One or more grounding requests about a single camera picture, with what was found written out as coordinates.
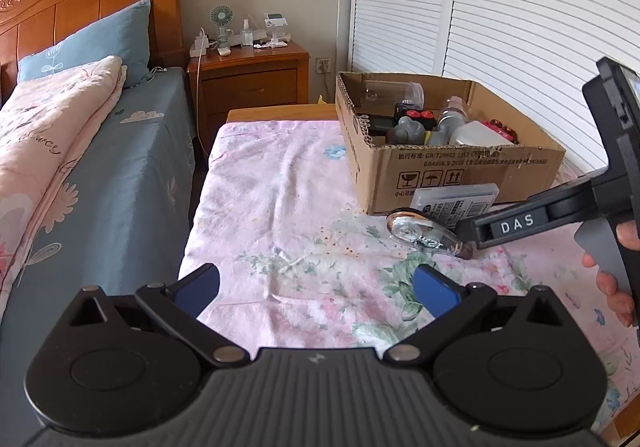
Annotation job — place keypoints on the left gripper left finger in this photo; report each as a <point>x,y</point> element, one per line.
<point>175,309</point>

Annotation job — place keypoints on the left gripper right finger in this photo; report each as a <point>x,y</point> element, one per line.
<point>458,310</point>

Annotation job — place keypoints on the black correction tape dispenser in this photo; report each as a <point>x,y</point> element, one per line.
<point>414,228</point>

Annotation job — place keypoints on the red fidget cube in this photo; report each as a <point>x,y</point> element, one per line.
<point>505,131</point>

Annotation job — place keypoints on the white medical cotton container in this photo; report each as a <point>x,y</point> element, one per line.
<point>476,134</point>

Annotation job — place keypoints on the jar of yellow capsules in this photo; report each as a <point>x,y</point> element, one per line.
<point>454,115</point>

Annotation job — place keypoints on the grey rhino squeeze toy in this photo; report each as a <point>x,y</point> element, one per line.
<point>406,132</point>

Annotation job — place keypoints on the dark blue fidget cube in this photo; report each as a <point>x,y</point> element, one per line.
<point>415,113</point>

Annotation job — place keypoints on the clear plastic jar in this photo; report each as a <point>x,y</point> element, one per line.
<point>379,93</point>

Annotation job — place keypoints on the light teal oval case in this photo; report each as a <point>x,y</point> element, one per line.
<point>373,125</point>

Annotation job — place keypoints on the person's right hand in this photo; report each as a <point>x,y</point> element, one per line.
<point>598,239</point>

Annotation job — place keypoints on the blue bed sheet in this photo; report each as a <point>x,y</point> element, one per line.
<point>120,220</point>

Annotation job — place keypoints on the clear flat plastic case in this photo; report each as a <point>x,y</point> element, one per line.
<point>451,204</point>

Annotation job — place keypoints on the white louvered closet door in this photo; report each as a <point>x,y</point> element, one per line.
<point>536,54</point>

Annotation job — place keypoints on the pink floral table cloth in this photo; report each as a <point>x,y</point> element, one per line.
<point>301,265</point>

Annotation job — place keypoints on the brown cardboard box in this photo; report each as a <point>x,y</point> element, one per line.
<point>386,176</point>

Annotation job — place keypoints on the pink floral quilt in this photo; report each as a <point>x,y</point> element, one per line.
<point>46,127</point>

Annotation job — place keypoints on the wooden nightstand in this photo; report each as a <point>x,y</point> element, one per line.
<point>246,78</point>

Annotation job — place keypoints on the white power strip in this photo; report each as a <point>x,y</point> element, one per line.
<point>200,44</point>

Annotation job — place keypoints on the blue pillow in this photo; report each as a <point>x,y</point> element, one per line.
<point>124,34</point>

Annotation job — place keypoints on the clear spray bottle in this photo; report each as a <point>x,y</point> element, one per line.
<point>247,35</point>

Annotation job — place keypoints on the small green desk fan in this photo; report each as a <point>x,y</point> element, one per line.
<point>221,17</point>

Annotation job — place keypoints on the white phone stand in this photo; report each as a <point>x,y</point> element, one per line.
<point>277,29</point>

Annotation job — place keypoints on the wooden headboard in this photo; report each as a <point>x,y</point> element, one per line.
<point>30,26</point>

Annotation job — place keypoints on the white wall socket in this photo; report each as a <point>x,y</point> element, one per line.
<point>323,66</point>

